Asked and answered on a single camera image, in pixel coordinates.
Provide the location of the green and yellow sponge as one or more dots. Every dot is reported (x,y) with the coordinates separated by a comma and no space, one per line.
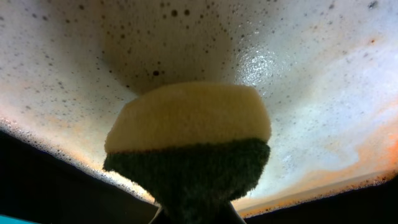
(195,147)

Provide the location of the teal plastic serving tray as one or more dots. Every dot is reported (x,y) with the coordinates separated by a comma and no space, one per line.
(11,220)

